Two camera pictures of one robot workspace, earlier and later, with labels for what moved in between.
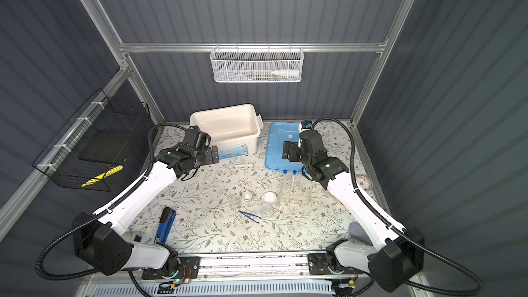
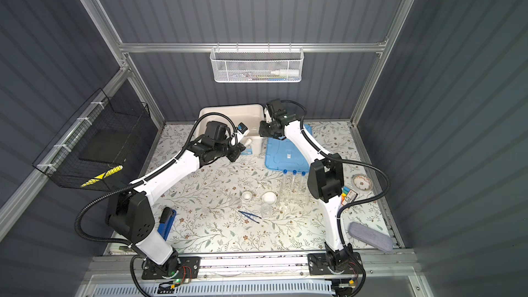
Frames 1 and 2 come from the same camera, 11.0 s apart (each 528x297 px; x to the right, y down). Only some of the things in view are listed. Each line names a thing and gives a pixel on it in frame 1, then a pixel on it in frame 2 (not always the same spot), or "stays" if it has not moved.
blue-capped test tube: (284, 173) stays
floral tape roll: (365, 182) stays
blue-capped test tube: (294, 173) stays
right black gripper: (293, 147) to (262, 130)
